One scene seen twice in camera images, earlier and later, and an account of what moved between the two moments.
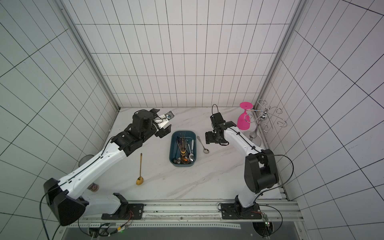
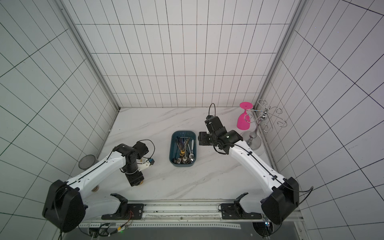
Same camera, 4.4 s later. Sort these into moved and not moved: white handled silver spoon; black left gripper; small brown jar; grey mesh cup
Moved: black left gripper
Not moved: small brown jar; white handled silver spoon; grey mesh cup
